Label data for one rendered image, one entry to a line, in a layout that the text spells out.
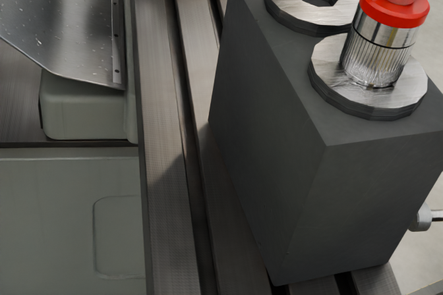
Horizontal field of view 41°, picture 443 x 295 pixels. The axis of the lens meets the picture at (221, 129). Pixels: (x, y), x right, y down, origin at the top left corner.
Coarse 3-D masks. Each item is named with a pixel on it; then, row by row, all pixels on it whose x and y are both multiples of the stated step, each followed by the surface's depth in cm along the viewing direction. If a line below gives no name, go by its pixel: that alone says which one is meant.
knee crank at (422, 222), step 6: (426, 204) 115; (420, 210) 114; (426, 210) 114; (432, 210) 117; (438, 210) 117; (420, 216) 114; (426, 216) 114; (432, 216) 116; (438, 216) 116; (414, 222) 115; (420, 222) 114; (426, 222) 114; (408, 228) 117; (414, 228) 115; (420, 228) 114; (426, 228) 115
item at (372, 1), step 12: (360, 0) 41; (372, 0) 40; (384, 0) 40; (420, 0) 40; (372, 12) 39; (384, 12) 39; (396, 12) 39; (408, 12) 39; (420, 12) 39; (396, 24) 39; (408, 24) 39; (420, 24) 40
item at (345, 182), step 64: (256, 0) 52; (320, 0) 53; (256, 64) 50; (320, 64) 44; (256, 128) 52; (320, 128) 41; (384, 128) 42; (256, 192) 54; (320, 192) 44; (384, 192) 47; (320, 256) 51; (384, 256) 55
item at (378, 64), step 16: (368, 16) 40; (352, 32) 42; (368, 32) 40; (384, 32) 40; (400, 32) 40; (416, 32) 40; (352, 48) 42; (368, 48) 41; (384, 48) 41; (400, 48) 41; (352, 64) 43; (368, 64) 42; (384, 64) 42; (400, 64) 42; (368, 80) 43; (384, 80) 43
